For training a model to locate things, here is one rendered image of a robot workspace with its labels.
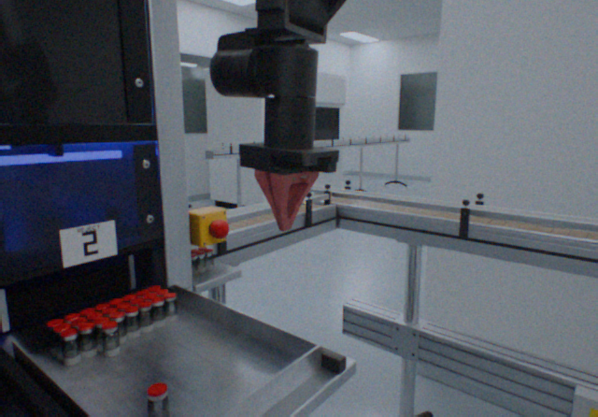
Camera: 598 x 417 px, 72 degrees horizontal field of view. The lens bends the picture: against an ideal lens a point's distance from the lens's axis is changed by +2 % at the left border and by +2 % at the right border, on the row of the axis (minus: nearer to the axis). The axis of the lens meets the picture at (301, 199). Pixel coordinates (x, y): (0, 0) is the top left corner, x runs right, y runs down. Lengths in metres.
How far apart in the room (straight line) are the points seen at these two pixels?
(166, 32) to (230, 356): 0.56
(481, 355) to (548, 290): 0.59
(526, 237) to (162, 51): 0.97
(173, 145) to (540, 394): 1.16
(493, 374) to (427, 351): 0.20
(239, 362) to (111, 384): 0.16
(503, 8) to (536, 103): 0.38
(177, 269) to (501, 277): 1.42
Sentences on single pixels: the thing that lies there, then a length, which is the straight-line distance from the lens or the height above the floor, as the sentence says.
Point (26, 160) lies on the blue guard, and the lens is 0.71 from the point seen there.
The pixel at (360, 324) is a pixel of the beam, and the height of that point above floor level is 0.49.
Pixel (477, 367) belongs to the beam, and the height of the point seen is 0.48.
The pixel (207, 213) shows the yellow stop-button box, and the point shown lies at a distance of 0.86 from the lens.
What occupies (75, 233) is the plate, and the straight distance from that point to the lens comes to 0.74.
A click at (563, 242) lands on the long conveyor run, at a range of 1.22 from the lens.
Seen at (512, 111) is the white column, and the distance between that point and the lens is 1.83.
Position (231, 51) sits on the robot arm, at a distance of 0.50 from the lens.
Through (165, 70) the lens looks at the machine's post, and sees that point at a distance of 0.81.
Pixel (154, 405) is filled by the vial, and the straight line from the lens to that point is 0.52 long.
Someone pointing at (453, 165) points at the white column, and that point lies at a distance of 1.89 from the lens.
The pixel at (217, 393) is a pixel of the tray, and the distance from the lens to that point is 0.57.
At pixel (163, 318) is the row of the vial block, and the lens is 0.74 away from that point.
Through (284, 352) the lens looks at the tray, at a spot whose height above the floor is 0.88.
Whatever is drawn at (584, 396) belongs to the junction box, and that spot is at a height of 0.54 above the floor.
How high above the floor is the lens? 1.21
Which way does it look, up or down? 11 degrees down
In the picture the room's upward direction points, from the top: straight up
